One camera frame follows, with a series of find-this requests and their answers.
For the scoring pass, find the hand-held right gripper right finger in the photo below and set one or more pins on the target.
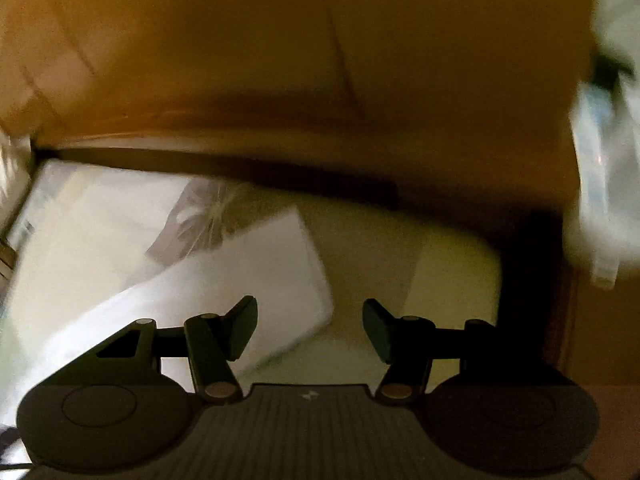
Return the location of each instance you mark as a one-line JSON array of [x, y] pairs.
[[379, 327]]

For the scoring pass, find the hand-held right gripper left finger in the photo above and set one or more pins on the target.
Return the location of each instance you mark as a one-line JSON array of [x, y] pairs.
[[242, 325]]

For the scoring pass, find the white plastic bag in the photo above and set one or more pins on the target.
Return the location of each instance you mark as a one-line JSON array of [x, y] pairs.
[[605, 185]]

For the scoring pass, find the wooden headboard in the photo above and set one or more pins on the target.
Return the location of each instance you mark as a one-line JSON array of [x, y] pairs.
[[300, 50]]

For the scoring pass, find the white printed t-shirt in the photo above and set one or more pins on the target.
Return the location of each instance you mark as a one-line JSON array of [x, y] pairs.
[[225, 285]]

